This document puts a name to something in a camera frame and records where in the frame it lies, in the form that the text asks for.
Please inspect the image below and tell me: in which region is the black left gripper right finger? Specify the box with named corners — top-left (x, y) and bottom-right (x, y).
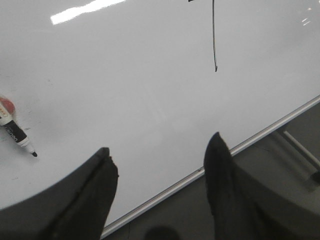
top-left (203, 132), bottom-right (320, 240)

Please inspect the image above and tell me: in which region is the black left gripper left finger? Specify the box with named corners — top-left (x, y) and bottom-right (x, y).
top-left (0, 147), bottom-right (118, 240)

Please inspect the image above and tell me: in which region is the black white whiteboard marker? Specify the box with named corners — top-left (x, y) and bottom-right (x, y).
top-left (0, 95), bottom-right (38, 157)

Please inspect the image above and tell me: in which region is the grey whiteboard stand leg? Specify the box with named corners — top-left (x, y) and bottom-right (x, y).
top-left (281, 131), bottom-right (320, 171)

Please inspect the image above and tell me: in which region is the black stand caster wheel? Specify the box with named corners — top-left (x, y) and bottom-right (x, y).
top-left (310, 171), bottom-right (320, 185)

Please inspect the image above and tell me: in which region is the white whiteboard with aluminium frame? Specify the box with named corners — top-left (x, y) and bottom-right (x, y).
top-left (0, 0), bottom-right (320, 223)

